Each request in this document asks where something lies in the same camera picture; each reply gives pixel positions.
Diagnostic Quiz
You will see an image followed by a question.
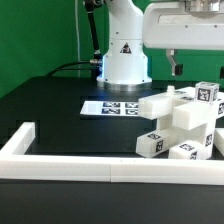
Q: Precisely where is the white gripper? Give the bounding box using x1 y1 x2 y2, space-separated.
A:
143 0 224 80

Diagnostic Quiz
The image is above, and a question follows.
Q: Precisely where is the white chair back frame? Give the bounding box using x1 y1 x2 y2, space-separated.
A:
138 85 224 130

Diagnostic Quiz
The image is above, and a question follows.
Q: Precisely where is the white chair seat block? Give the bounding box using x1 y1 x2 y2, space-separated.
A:
157 115 216 160

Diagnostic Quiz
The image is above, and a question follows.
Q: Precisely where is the white paper marker sheet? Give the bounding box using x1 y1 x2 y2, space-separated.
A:
80 101 138 117

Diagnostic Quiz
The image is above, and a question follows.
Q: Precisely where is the black robot cable hose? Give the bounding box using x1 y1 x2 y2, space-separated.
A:
45 0 103 78

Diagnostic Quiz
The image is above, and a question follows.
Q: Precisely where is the thin white hanging cable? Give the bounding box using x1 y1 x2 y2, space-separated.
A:
76 0 82 78

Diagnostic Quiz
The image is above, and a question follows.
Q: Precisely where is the white U-shaped fence frame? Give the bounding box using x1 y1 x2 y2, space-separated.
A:
0 122 224 185

